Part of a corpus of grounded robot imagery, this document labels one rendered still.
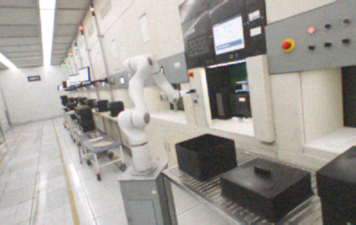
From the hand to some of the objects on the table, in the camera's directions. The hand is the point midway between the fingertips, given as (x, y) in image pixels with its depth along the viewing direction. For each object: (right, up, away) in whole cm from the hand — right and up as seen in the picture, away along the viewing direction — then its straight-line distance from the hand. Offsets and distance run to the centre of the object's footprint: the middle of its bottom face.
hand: (192, 91), depth 205 cm
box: (+53, -59, -136) cm, 158 cm away
